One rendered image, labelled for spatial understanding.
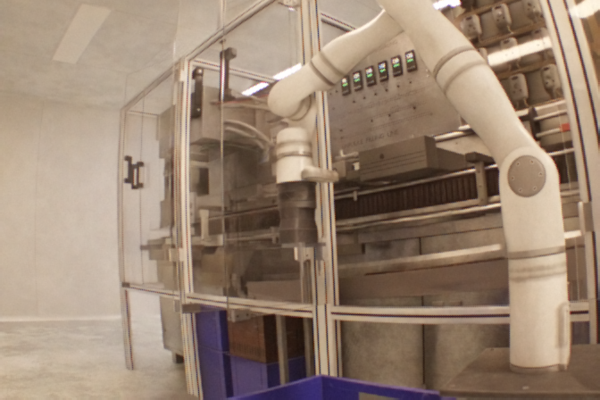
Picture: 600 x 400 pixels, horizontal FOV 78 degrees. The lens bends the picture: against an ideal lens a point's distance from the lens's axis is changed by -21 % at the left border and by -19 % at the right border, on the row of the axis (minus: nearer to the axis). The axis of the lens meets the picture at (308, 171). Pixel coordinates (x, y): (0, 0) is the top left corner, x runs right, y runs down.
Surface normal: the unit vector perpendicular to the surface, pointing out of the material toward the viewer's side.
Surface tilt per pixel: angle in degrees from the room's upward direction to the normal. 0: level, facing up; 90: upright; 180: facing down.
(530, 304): 90
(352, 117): 90
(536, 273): 90
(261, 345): 90
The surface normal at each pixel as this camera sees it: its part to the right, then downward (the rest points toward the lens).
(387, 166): -0.73, -0.09
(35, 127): 0.68, -0.17
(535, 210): -0.52, -0.09
